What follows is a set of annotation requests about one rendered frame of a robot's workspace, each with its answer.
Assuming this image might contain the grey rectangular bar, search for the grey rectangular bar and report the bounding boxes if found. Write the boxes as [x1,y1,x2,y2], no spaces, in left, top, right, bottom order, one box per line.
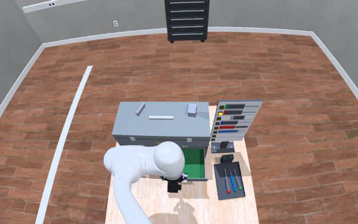
[136,103,145,115]

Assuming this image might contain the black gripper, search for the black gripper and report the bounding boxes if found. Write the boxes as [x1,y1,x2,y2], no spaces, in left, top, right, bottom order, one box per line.
[160,173,187,183]

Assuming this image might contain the pale blue block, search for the pale blue block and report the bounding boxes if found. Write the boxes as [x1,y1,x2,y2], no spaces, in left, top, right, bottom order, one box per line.
[188,103,197,116]

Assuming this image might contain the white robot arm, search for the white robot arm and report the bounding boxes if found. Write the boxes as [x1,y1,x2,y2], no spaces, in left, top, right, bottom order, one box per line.
[104,142,184,224]

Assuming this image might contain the grey tool chest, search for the grey tool chest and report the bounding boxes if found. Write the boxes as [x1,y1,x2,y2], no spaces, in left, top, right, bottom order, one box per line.
[112,102,211,182]

